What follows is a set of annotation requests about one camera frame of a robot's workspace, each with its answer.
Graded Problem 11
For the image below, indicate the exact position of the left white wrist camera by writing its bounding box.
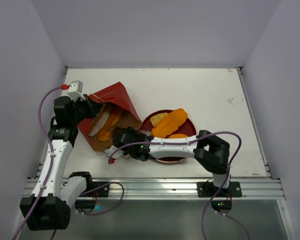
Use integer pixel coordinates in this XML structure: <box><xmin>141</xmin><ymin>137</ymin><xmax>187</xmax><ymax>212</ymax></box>
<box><xmin>61</xmin><ymin>80</ymin><xmax>85</xmax><ymax>101</ymax></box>

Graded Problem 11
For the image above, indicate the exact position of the wavy orange bread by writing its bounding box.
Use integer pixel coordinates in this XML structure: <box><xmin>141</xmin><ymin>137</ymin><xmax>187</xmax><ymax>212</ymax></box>
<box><xmin>97</xmin><ymin>109</ymin><xmax>123</xmax><ymax>142</ymax></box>

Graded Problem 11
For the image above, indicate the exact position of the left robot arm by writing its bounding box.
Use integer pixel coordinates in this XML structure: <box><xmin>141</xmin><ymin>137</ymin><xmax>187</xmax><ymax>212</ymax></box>
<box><xmin>20</xmin><ymin>95</ymin><xmax>103</xmax><ymax>231</ymax></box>

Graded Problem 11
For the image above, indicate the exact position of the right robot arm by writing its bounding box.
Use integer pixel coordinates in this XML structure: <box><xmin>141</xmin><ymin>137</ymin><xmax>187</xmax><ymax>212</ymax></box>
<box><xmin>105</xmin><ymin>127</ymin><xmax>231</xmax><ymax>197</ymax></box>

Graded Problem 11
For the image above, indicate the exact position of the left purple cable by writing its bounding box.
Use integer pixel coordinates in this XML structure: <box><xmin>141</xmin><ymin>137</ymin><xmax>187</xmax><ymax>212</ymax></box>
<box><xmin>8</xmin><ymin>84</ymin><xmax>125</xmax><ymax>240</ymax></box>

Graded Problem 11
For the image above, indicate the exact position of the purple cable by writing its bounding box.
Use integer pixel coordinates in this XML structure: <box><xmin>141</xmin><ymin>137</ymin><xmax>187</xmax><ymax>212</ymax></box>
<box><xmin>107</xmin><ymin>131</ymin><xmax>242</xmax><ymax>240</ymax></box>
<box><xmin>8</xmin><ymin>84</ymin><xmax>125</xmax><ymax>240</ymax></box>

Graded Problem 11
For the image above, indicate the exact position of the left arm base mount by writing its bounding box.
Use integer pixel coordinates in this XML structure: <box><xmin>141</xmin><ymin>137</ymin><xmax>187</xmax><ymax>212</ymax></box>
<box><xmin>74</xmin><ymin>181</ymin><xmax>109</xmax><ymax>213</ymax></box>

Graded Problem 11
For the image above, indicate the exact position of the red round plate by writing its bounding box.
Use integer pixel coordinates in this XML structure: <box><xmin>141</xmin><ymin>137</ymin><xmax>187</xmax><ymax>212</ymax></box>
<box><xmin>139</xmin><ymin>109</ymin><xmax>197</xmax><ymax>164</ymax></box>

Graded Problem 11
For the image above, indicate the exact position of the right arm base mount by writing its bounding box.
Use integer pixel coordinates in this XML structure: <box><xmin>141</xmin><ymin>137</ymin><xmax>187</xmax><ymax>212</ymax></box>
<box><xmin>196</xmin><ymin>181</ymin><xmax>242</xmax><ymax>216</ymax></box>

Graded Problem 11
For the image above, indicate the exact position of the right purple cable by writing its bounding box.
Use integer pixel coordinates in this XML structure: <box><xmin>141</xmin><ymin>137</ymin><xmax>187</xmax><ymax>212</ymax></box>
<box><xmin>107</xmin><ymin>131</ymin><xmax>242</xmax><ymax>240</ymax></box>

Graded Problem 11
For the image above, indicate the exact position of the red paper bag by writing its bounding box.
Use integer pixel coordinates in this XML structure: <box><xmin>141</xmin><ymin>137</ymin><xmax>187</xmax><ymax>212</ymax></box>
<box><xmin>78</xmin><ymin>82</ymin><xmax>142</xmax><ymax>152</ymax></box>

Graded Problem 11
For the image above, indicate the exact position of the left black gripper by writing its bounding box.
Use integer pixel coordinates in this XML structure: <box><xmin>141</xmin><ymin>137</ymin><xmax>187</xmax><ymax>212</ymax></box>
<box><xmin>69</xmin><ymin>93</ymin><xmax>103</xmax><ymax>125</ymax></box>

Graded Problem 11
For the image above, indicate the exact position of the white rimmed oval bread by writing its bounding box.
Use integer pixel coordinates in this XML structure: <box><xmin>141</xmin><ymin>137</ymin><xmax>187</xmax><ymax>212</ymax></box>
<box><xmin>87</xmin><ymin>103</ymin><xmax>112</xmax><ymax>137</ymax></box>

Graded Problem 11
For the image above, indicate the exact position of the sliced bread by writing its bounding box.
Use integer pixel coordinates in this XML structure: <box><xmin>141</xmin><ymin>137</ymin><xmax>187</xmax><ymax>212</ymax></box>
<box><xmin>151</xmin><ymin>108</ymin><xmax>188</xmax><ymax>139</ymax></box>

